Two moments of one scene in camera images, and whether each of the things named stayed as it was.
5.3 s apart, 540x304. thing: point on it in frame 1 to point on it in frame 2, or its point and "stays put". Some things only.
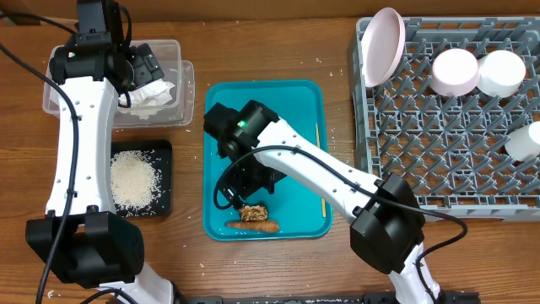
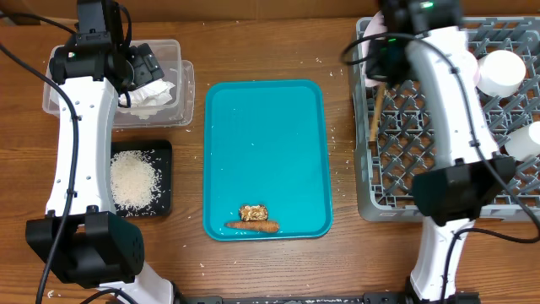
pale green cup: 525,143 stays put
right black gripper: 234,178 to 375,71
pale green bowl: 501,73 stays put
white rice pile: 135,182 stays put
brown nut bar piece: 253,213 stays put
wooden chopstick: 318,143 to 377,111
